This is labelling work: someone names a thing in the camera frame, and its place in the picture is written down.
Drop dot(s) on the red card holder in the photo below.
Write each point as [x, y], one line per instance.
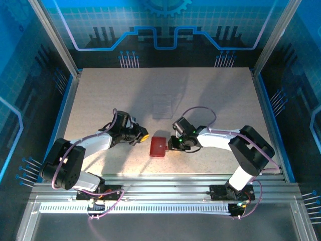
[158, 146]

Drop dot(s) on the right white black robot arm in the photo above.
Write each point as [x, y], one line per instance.
[250, 150]

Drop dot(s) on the clear acrylic card stand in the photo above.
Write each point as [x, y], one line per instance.
[162, 106]

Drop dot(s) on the small black electronics box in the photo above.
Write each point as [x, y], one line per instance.
[96, 207]
[237, 209]

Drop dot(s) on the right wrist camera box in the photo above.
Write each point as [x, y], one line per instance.
[184, 125]

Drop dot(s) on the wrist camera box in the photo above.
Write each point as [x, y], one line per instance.
[184, 125]
[122, 119]

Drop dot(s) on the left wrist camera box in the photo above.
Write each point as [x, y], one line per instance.
[122, 119]

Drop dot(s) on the aluminium front frame rail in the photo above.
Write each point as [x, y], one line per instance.
[163, 182]

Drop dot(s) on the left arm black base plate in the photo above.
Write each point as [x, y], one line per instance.
[113, 192]

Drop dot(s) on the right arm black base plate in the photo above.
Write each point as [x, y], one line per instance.
[218, 192]

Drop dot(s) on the aluminium side rail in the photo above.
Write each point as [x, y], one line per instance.
[266, 113]
[67, 113]

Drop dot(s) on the aluminium corner post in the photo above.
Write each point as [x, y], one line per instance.
[59, 42]
[272, 42]

